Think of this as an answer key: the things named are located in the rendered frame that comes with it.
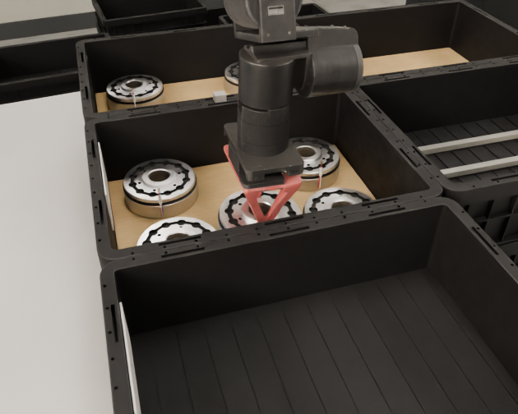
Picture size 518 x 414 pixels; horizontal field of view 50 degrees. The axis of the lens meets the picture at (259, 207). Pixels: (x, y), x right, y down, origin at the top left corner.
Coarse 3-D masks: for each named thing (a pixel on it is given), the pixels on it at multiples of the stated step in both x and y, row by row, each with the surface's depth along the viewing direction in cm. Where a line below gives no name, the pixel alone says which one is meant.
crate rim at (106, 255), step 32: (352, 96) 83; (384, 128) 76; (96, 160) 70; (416, 160) 70; (96, 192) 65; (416, 192) 65; (96, 224) 60; (256, 224) 60; (288, 224) 60; (128, 256) 56
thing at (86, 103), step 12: (228, 24) 107; (120, 36) 102; (132, 36) 102; (144, 36) 102; (156, 36) 103; (84, 48) 97; (84, 60) 94; (84, 72) 90; (84, 84) 86; (84, 96) 83; (228, 96) 84; (84, 108) 80; (132, 108) 80; (144, 108) 80; (156, 108) 80; (84, 120) 80
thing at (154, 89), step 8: (120, 80) 103; (152, 80) 103; (160, 80) 103; (112, 88) 101; (120, 88) 100; (152, 88) 100; (160, 88) 100; (112, 96) 98; (120, 96) 98; (128, 96) 99; (136, 96) 98; (144, 96) 98; (152, 96) 99
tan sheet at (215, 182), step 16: (208, 176) 84; (224, 176) 84; (352, 176) 84; (112, 192) 81; (208, 192) 81; (224, 192) 81; (304, 192) 81; (368, 192) 81; (112, 208) 78; (128, 208) 78; (192, 208) 78; (208, 208) 78; (128, 224) 75; (144, 224) 75; (128, 240) 73
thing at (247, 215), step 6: (258, 198) 69; (264, 198) 69; (246, 204) 68; (264, 204) 69; (270, 204) 69; (246, 210) 67; (246, 216) 66; (252, 216) 66; (276, 216) 67; (252, 222) 66
